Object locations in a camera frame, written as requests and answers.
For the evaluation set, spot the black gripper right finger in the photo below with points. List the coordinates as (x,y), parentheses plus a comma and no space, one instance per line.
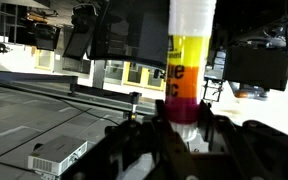
(260,150)

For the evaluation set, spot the long black rig bar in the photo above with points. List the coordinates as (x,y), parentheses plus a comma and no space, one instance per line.
(34,77)

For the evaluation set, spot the black rectangular box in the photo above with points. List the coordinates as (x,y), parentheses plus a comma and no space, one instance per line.
(255,66)

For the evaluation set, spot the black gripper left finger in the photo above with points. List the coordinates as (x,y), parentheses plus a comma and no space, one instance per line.
(140,150)

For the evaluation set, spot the black angular equipment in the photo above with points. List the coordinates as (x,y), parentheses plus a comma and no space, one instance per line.
(80,33)

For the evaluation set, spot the narrow yellow framed door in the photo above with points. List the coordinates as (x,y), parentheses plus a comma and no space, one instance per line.
(134,75)

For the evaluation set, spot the white ceiling projector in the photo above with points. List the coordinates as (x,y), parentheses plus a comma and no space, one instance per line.
(59,155)

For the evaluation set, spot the glue stick with colour bands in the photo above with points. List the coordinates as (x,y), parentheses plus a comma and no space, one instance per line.
(185,80)

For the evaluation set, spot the wide yellow framed door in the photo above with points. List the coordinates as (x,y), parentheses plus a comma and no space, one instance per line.
(155,80)

